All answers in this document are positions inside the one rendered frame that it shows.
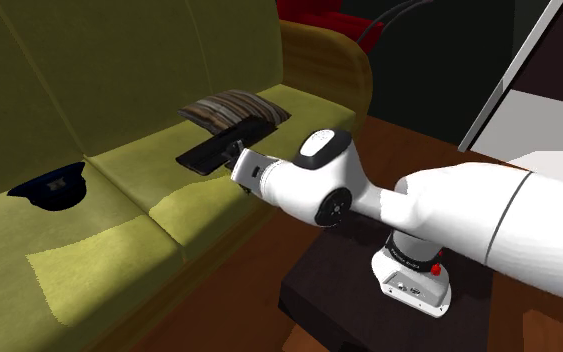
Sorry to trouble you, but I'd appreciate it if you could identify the striped brown cushion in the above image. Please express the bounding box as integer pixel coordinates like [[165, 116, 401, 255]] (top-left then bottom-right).
[[177, 89, 292, 136]]

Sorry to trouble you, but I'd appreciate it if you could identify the red armchair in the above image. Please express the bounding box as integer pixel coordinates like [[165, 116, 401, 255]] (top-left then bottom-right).
[[276, 0, 386, 55]]

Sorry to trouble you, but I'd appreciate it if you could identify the dark blue peaked cap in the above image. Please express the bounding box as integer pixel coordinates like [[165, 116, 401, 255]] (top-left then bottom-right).
[[6, 161, 88, 212]]

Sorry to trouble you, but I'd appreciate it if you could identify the black flat rectangular device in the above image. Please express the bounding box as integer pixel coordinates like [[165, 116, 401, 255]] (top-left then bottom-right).
[[175, 118, 278, 177]]

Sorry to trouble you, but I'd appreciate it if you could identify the dark robot stand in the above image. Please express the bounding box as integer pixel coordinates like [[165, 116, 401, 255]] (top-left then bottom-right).
[[278, 209, 495, 352]]

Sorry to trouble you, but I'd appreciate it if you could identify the olive green sofa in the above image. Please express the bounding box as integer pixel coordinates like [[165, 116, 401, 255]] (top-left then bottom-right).
[[0, 0, 374, 352]]

